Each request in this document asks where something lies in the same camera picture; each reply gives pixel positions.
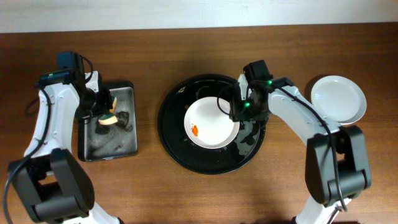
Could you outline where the orange sauce stain bottom plate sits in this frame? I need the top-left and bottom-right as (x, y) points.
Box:
(191, 124), (198, 137)

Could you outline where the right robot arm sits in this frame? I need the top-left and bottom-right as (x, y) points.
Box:
(229, 60), (372, 224)

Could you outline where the white plate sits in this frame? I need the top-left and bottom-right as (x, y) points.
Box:
(336, 98), (367, 124)
(310, 75), (366, 123)
(183, 96), (240, 149)

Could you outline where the metal soapy water tray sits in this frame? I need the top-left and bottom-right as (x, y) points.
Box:
(78, 81), (138, 162)

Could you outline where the round black serving tray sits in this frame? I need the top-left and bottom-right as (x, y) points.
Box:
(157, 74), (267, 175)

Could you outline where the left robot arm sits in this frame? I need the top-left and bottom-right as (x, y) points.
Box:
(2, 51), (122, 223)

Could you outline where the white plate bottom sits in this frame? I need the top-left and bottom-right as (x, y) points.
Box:
(183, 96), (240, 149)

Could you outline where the green yellow sponge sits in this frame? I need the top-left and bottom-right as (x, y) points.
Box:
(98, 97), (118, 126)

